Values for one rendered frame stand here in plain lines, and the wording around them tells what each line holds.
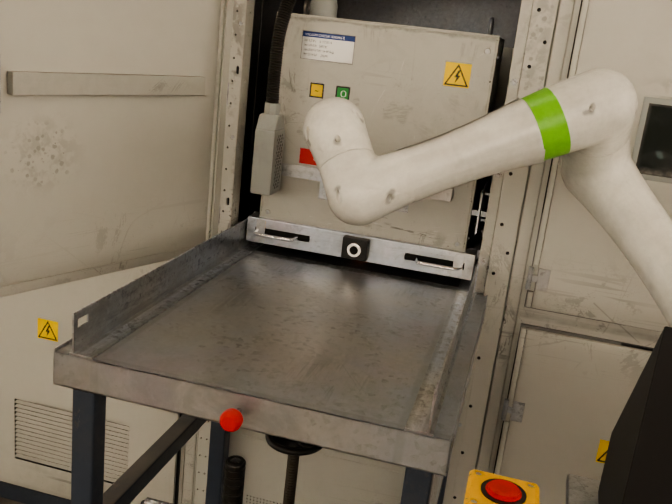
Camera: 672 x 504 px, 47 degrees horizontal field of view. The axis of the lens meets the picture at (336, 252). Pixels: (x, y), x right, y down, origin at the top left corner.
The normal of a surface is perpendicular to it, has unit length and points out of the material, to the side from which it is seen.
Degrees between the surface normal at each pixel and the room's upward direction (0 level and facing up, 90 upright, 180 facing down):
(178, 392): 90
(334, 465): 90
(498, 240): 90
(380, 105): 90
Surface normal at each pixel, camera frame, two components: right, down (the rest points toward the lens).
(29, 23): 0.80, 0.25
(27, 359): -0.25, 0.24
